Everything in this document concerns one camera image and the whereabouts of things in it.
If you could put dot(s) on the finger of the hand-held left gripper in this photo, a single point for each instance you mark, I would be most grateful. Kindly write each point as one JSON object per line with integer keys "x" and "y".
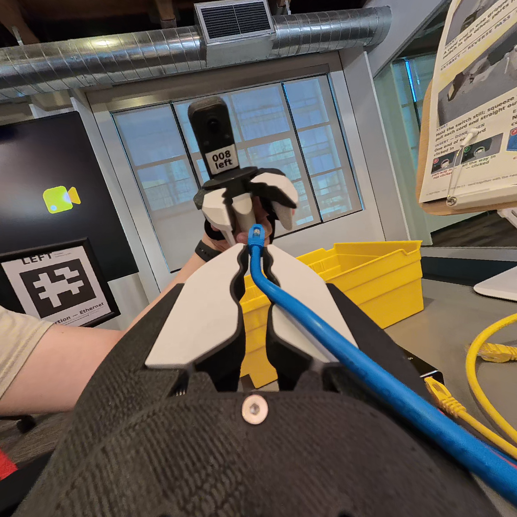
{"x": 282, "y": 190}
{"x": 216, "y": 208}

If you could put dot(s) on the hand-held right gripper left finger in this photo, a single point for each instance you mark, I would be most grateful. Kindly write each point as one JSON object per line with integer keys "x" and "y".
{"x": 198, "y": 319}

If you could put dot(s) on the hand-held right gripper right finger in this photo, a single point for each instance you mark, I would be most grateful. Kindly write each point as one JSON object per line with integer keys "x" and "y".
{"x": 297, "y": 282}

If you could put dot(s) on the yellow plastic bin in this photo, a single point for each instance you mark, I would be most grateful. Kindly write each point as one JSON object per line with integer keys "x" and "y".
{"x": 383, "y": 282}

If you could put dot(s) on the person's left forearm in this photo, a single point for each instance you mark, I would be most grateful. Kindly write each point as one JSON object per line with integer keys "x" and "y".
{"x": 80, "y": 355}

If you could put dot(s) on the person's left hand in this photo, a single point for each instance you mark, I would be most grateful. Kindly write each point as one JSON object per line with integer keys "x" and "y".
{"x": 262, "y": 214}

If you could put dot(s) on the black smartwatch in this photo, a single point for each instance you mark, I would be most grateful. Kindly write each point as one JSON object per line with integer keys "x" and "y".
{"x": 206, "y": 251}

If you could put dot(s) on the large paned window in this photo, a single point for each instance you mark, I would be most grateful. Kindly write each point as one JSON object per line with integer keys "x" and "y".
{"x": 161, "y": 153}

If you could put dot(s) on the white air vent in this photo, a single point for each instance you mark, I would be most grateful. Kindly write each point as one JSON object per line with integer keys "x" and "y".
{"x": 236, "y": 18}

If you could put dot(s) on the black framed marker sign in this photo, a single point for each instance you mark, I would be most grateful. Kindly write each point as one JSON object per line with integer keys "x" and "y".
{"x": 56, "y": 282}

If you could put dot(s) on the black monitor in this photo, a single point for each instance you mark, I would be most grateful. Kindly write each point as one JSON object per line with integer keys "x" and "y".
{"x": 60, "y": 161}

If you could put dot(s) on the person's torso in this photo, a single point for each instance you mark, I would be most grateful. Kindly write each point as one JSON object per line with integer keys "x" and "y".
{"x": 20, "y": 343}

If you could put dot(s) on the white sign stand base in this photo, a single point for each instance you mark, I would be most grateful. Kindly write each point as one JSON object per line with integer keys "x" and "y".
{"x": 501, "y": 286}

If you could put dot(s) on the instruction sign board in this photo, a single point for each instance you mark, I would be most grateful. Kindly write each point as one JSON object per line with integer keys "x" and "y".
{"x": 476, "y": 101}

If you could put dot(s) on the silver round duct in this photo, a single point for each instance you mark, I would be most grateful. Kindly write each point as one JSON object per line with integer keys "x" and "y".
{"x": 101, "y": 60}

